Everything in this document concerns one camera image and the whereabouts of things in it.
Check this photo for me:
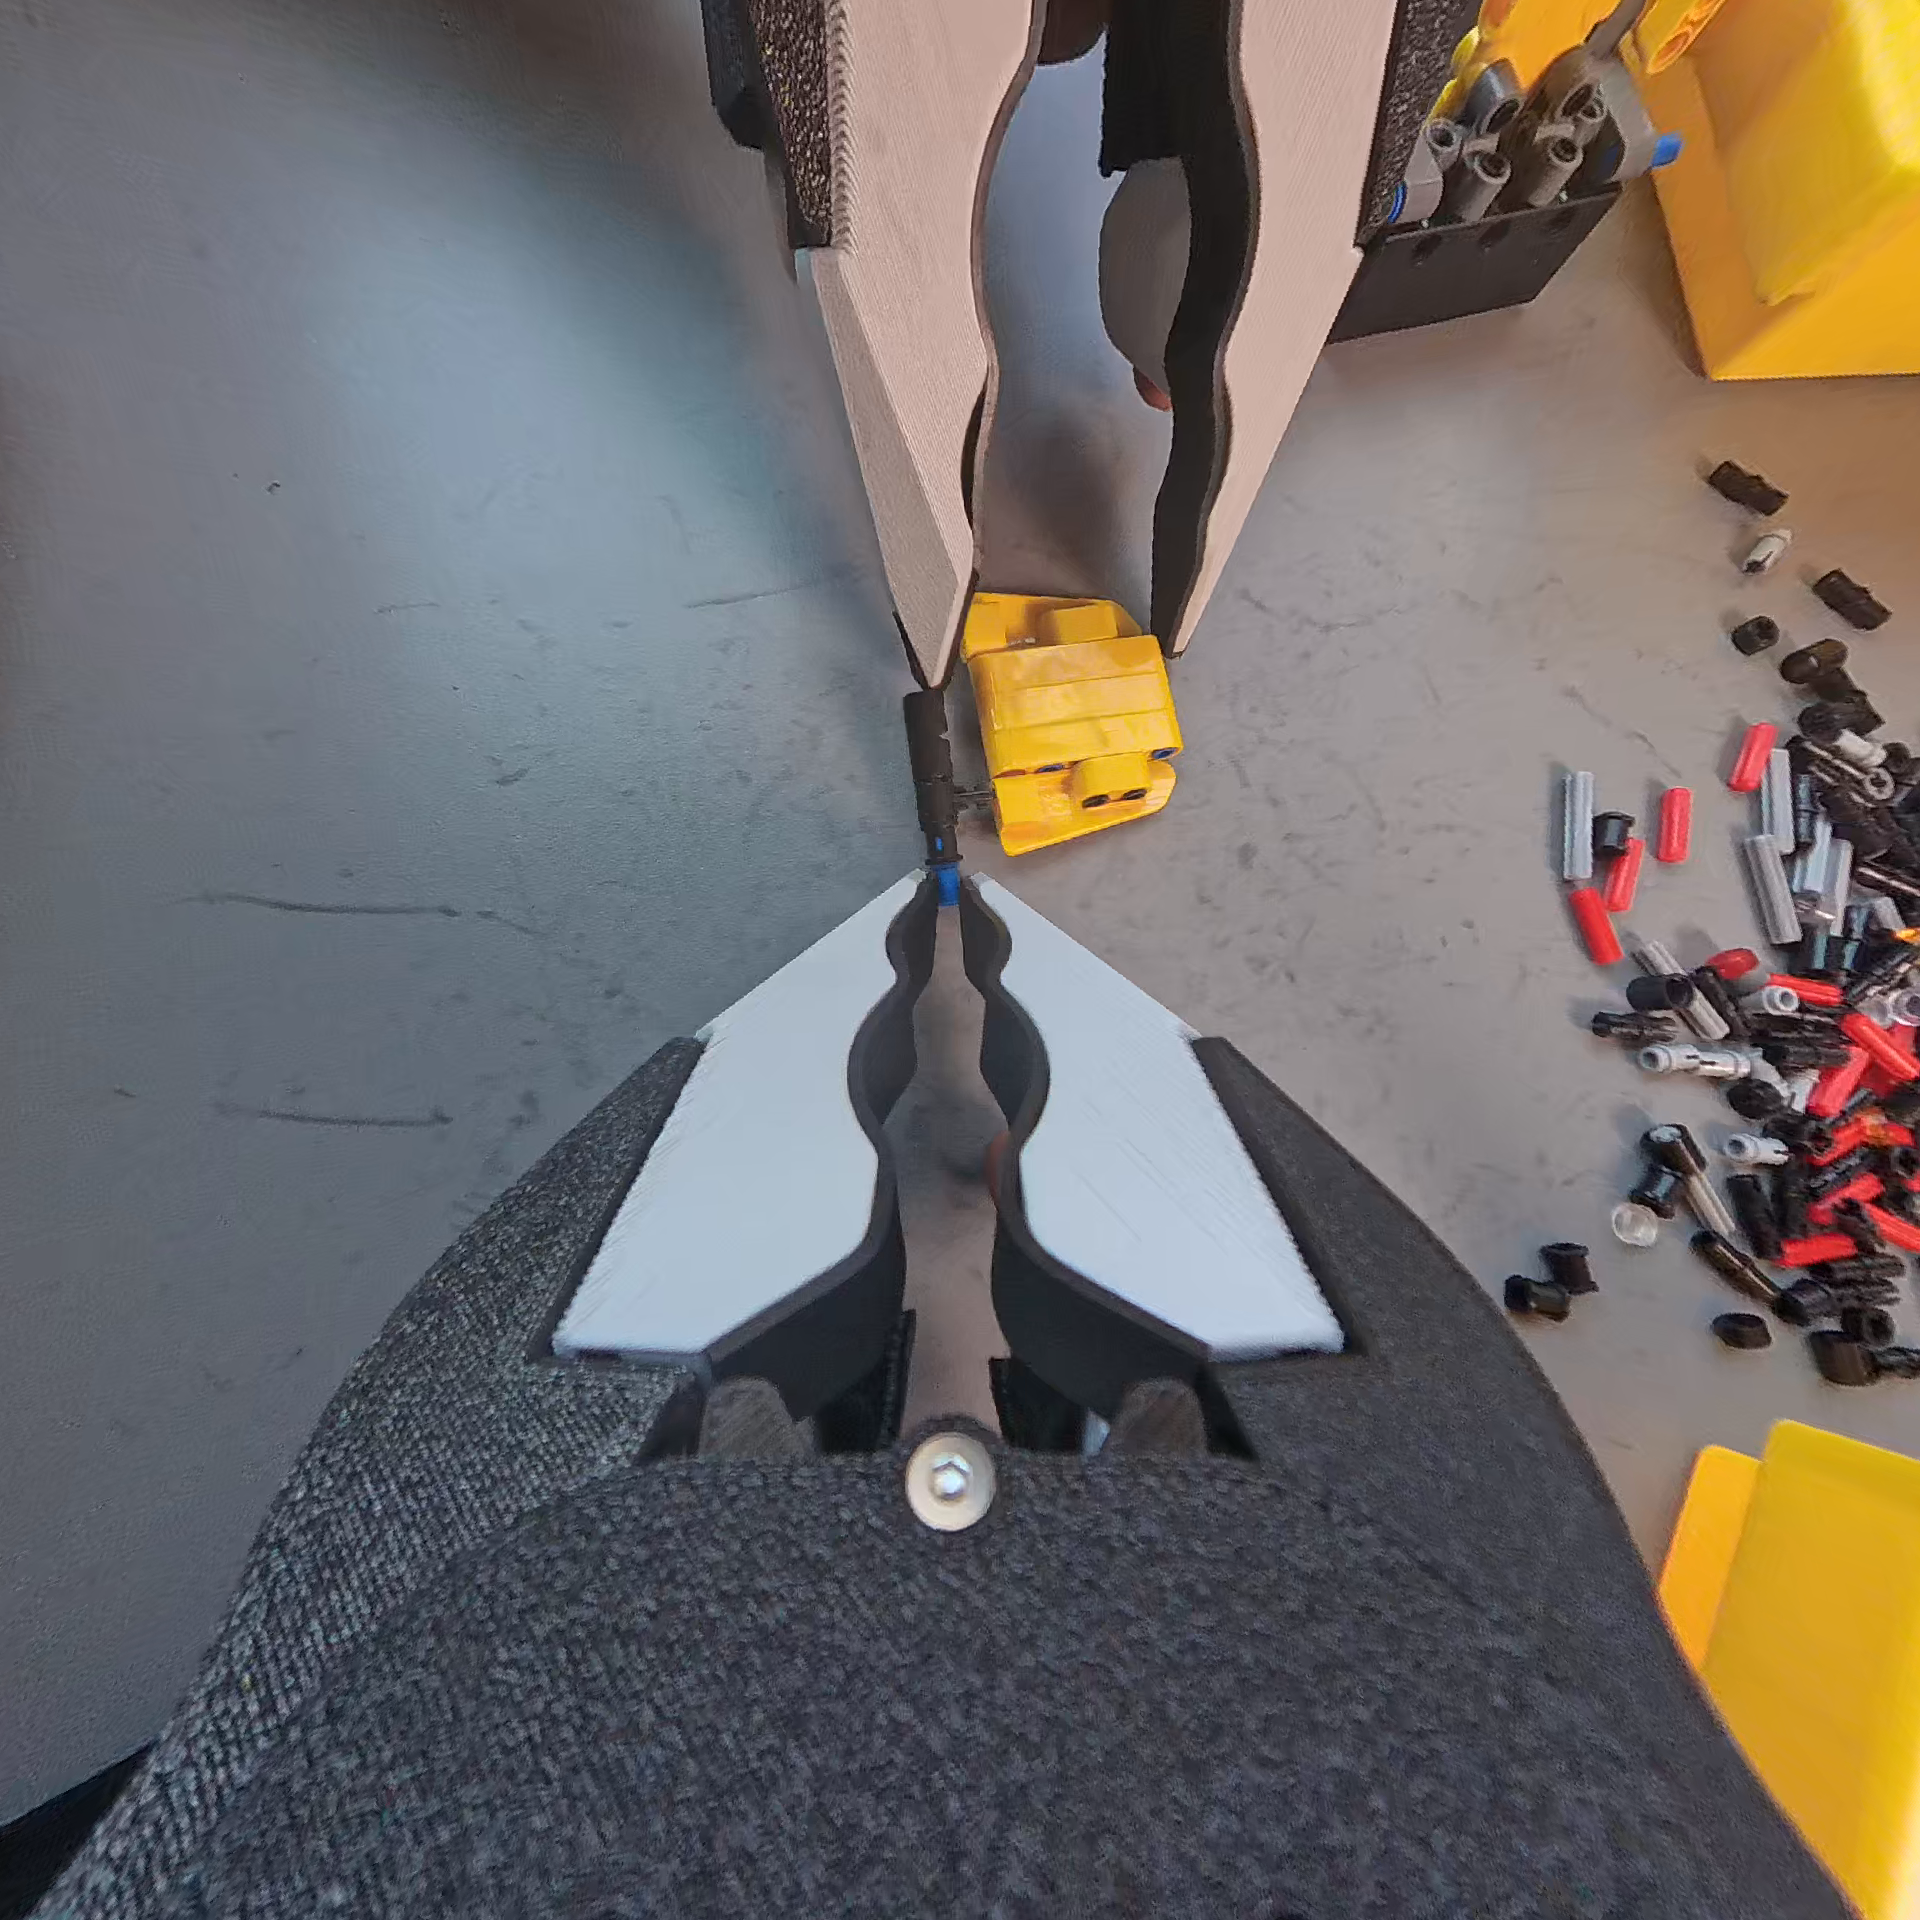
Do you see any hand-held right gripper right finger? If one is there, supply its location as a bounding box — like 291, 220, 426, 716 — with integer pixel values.
959, 873, 1345, 1368

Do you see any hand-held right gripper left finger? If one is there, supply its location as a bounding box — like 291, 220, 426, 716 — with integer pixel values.
554, 870, 940, 1368

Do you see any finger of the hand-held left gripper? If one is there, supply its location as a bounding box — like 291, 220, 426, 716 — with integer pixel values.
808, 0, 1042, 691
1147, 0, 1401, 661

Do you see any yellow lego block assembly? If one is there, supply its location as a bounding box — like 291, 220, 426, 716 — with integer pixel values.
959, 594, 1189, 858

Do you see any black connector with blue pin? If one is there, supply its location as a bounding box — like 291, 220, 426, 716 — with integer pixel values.
902, 687, 969, 915

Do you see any black and yellow lego model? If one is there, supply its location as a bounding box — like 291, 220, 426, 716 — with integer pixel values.
1328, 0, 1685, 349

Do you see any pile of small lego pieces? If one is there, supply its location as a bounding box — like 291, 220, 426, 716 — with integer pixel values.
1500, 456, 1920, 1389

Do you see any yellow plastic bin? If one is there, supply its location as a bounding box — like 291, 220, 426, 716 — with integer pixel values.
1656, 1418, 1920, 1920
1623, 0, 1920, 382

